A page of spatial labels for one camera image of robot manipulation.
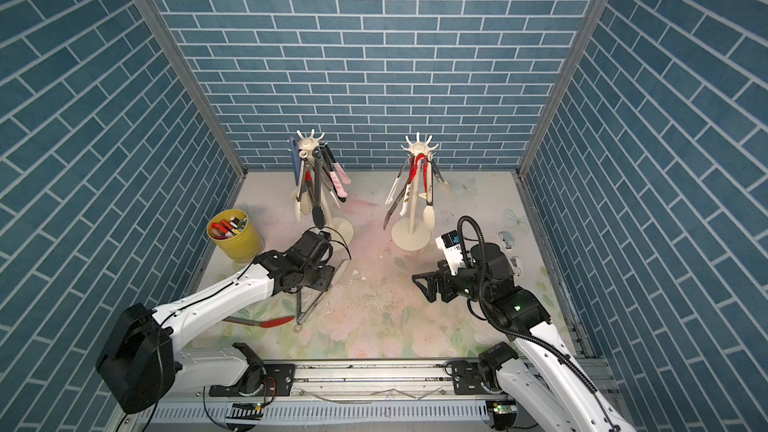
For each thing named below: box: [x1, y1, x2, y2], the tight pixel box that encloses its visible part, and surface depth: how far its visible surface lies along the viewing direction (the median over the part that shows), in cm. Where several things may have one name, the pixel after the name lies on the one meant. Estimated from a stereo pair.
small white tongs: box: [400, 181, 412, 217], surface depth 77 cm
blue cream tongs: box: [289, 136, 301, 186], surface depth 72 cm
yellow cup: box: [206, 208, 264, 264], surface depth 91 cm
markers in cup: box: [211, 216, 248, 240], surface depth 92 cm
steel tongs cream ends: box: [423, 154, 450, 233], surface depth 79 cm
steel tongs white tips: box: [293, 289, 328, 334], surface depth 86 cm
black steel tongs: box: [312, 146, 326, 230], surface depth 78 cm
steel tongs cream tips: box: [295, 159, 314, 223], surface depth 78 cm
